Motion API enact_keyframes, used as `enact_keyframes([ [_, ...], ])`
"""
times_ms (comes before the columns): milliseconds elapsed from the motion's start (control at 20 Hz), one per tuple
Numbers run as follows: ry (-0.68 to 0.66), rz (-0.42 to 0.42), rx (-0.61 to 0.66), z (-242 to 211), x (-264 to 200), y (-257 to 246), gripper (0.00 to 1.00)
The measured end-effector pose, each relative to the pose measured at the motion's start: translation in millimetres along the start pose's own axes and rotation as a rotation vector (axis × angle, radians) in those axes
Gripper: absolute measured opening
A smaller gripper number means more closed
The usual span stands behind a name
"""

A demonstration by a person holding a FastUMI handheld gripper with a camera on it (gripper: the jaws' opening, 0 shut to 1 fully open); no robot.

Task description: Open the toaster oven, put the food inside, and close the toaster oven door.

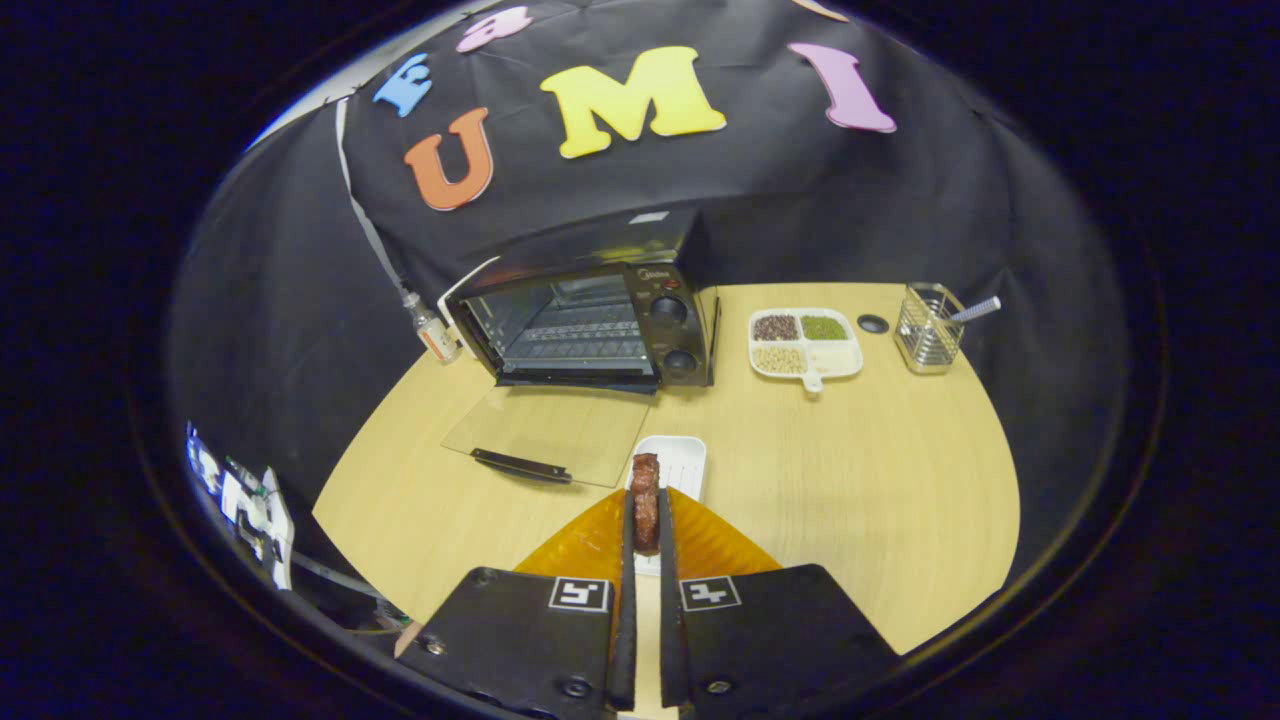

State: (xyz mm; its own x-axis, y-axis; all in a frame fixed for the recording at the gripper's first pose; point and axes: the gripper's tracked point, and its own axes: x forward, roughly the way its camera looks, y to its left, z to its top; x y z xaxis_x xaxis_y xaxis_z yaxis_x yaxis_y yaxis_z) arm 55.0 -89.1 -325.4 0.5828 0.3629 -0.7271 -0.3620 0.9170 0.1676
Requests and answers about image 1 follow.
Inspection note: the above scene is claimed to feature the metal wire utensil holder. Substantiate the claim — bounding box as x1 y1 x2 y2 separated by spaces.
893 282 966 376

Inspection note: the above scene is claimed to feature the white rectangular tray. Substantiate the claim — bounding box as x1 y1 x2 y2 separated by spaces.
625 435 708 577

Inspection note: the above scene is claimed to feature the white divided plate with beans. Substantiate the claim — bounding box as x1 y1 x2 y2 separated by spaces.
748 307 864 394

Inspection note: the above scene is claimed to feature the small clear bottle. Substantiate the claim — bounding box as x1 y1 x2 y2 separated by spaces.
403 290 463 366

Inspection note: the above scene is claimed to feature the white electronic equipment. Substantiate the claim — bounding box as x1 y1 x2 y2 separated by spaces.
185 425 296 591

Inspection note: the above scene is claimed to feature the black toaster oven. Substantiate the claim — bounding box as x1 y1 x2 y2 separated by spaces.
440 208 719 489

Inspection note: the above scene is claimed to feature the red-brown meat piece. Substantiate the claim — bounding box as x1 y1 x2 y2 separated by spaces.
630 453 663 556

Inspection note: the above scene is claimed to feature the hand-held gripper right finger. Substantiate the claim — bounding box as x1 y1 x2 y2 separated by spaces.
658 487 901 720

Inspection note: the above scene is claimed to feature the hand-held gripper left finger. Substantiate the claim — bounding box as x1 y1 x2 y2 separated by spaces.
397 487 638 720

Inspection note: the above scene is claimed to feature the grey cable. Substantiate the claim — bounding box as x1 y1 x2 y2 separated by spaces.
290 550 401 623

